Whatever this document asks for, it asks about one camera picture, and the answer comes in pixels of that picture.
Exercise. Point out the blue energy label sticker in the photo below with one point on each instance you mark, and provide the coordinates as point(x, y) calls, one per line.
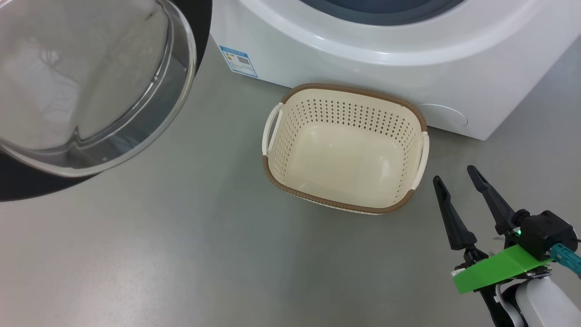
point(238, 61)

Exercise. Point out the white front-load washing machine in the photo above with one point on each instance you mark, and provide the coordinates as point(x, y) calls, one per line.
point(408, 59)

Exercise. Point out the cream perforated laundry basket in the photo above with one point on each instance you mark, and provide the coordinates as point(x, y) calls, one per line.
point(345, 168)

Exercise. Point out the grey rubber door gasket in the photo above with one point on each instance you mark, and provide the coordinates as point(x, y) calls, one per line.
point(386, 11)

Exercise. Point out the black glass washing machine door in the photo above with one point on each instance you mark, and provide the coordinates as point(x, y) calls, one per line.
point(91, 81)

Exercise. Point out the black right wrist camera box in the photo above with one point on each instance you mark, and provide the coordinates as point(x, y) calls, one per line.
point(547, 231)

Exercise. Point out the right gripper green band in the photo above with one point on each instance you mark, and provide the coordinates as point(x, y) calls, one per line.
point(499, 268)

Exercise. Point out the round white filter cover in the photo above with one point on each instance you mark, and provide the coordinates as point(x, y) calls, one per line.
point(447, 117)

